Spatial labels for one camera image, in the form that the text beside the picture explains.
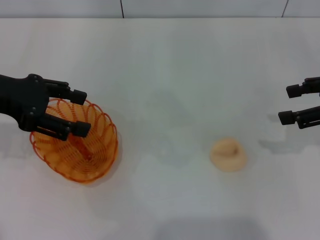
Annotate orange oval wire basket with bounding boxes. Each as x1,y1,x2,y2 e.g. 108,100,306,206
29,97,119,185

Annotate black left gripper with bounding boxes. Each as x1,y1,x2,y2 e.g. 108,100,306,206
0,73,92,142

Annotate beige round bread bun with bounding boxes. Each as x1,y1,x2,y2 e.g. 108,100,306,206
209,136,248,173

